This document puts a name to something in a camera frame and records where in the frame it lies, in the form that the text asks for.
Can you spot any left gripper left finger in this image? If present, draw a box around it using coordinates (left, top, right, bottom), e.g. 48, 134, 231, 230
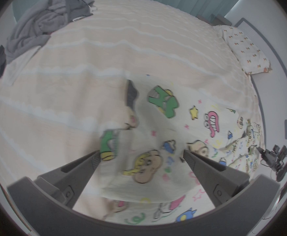
36, 150, 102, 208

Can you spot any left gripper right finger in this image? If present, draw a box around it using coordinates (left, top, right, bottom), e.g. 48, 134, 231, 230
183, 149, 251, 208

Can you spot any white printed pyjama top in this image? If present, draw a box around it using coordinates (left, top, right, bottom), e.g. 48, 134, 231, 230
99, 74, 266, 227

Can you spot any bed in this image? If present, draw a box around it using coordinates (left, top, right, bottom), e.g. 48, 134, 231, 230
0, 0, 287, 230

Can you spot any pile of clothes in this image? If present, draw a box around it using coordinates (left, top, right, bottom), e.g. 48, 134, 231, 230
0, 0, 97, 85

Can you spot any white printed pillow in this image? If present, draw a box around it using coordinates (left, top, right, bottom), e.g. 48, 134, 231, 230
212, 25, 272, 75

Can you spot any grey bedside table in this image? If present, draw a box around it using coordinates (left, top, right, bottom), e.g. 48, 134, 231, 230
196, 14, 232, 26

